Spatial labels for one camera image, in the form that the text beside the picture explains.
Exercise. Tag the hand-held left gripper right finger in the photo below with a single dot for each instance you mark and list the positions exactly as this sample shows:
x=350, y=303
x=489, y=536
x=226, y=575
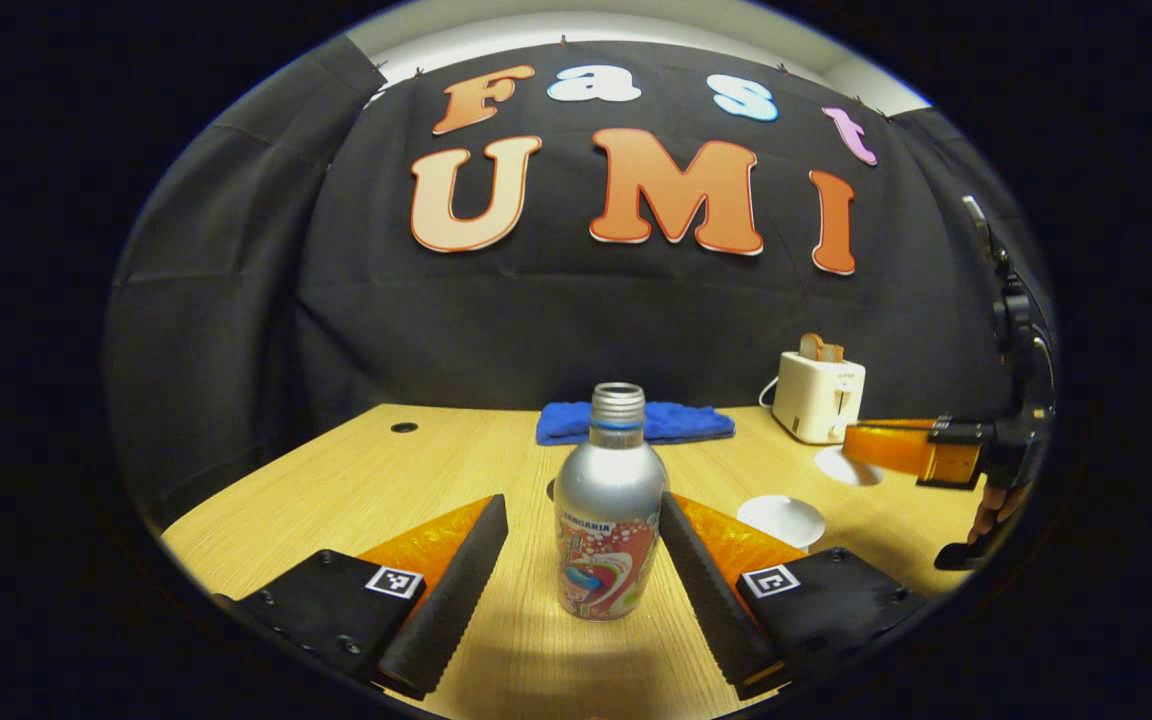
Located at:
x=706, y=590

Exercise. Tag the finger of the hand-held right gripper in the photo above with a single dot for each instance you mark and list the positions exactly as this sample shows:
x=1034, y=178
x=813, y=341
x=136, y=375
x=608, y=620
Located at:
x=896, y=447

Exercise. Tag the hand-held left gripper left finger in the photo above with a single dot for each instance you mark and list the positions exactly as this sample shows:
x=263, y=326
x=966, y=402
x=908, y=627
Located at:
x=451, y=590

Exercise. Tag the silver water bottle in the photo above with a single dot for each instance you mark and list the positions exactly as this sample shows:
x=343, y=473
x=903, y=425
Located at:
x=611, y=480

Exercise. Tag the white toaster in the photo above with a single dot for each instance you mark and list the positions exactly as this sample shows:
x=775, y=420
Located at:
x=816, y=400

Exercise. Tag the toasted bread slice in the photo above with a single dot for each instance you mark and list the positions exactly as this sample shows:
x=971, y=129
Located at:
x=834, y=353
x=812, y=347

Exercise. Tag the blue towel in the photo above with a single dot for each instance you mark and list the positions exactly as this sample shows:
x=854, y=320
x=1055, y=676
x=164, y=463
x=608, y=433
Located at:
x=686, y=422

